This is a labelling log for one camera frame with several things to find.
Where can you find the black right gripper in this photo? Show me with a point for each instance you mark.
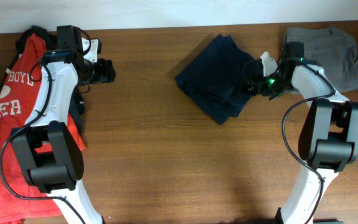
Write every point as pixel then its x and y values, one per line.
pixel 257 84

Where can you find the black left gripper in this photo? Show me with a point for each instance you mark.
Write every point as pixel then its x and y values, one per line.
pixel 106 71

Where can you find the dark teal shorts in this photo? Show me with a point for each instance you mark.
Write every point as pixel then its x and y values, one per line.
pixel 216 79

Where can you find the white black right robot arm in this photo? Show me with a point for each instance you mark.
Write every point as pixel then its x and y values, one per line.
pixel 329 138

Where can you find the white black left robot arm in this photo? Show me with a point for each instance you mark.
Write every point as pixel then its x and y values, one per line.
pixel 47 153

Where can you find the black garment with white trim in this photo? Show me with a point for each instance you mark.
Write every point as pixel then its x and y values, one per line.
pixel 77 107

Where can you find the folded grey garment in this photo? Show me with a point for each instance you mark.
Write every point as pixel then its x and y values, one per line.
pixel 334 50

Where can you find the red printed t-shirt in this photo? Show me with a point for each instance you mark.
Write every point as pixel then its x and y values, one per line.
pixel 18 94

